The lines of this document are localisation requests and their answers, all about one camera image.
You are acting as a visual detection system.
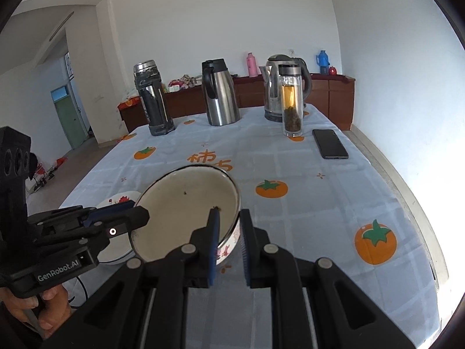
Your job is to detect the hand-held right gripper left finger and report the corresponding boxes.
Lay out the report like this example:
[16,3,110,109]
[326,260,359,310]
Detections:
[44,209,222,349]

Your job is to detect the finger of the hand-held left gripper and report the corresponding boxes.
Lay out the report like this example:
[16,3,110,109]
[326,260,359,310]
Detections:
[82,205,151,250]
[27,201,134,228]

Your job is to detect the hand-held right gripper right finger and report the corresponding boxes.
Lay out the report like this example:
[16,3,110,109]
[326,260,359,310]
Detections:
[240,209,416,349]

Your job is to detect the small red floral plate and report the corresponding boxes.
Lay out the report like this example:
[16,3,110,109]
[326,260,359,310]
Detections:
[95,191,140,265]

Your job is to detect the white enamel bowl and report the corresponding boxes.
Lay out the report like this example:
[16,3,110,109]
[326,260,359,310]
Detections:
[130,165,242,267]

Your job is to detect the person's left hand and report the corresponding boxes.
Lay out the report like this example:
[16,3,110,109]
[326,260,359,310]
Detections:
[0,284,73,335]

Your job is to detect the persimmon printed tablecloth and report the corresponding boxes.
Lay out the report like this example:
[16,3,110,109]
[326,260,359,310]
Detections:
[58,104,442,349]

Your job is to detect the green door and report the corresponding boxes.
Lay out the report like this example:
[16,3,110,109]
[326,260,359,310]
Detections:
[51,85,88,149]

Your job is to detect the dark steel thermos flask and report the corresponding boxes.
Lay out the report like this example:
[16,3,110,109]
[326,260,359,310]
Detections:
[133,60,176,137]

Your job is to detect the black smartphone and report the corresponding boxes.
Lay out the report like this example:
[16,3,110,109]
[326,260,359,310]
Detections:
[312,129,349,160]

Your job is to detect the glass tea bottle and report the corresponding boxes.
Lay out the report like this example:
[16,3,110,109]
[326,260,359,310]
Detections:
[278,63,304,138]

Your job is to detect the steel electric kettle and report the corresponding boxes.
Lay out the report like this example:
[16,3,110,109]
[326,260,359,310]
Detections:
[259,54,313,122]

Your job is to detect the wooden sideboard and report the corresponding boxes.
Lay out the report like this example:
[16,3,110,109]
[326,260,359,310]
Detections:
[118,74,356,133]

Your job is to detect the ceiling tube light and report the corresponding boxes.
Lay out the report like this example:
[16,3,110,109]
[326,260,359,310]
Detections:
[48,12,75,42]

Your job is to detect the blue thermos jug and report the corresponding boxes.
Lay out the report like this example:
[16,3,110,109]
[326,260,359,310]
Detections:
[315,50,330,75]

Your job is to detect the black cable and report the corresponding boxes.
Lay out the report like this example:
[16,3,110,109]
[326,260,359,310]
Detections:
[68,275,90,309]

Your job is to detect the steel carafe with black handle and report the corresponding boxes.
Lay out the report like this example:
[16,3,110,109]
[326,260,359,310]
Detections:
[201,59,241,127]

